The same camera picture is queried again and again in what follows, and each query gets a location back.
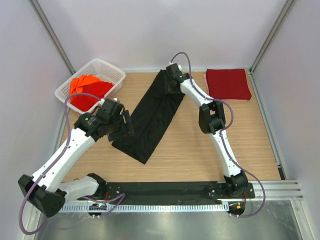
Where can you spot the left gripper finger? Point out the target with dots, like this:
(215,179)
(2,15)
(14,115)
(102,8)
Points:
(116,136)
(127,125)

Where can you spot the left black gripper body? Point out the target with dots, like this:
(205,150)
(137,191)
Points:
(114,124)

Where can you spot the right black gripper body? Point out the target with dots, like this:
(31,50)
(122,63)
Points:
(168,88)

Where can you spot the black t-shirt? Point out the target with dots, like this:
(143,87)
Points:
(150,120)

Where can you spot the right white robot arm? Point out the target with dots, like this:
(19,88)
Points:
(212,122)

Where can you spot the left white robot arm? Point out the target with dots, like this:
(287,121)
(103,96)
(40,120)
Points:
(86,132)

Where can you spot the red t-shirt in basket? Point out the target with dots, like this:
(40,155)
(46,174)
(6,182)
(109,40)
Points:
(85,102)

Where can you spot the orange t-shirt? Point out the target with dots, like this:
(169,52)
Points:
(77,84)

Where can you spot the folded dark red t-shirt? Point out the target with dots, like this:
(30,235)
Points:
(228,84)

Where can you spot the white plastic basket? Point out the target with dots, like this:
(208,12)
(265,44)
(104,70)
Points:
(101,69)

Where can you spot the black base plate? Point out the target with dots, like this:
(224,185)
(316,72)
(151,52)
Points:
(174,193)

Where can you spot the white slotted cable duct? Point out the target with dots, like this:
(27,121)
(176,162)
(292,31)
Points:
(90,207)

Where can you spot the aluminium frame rail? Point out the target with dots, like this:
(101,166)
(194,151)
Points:
(275,191)

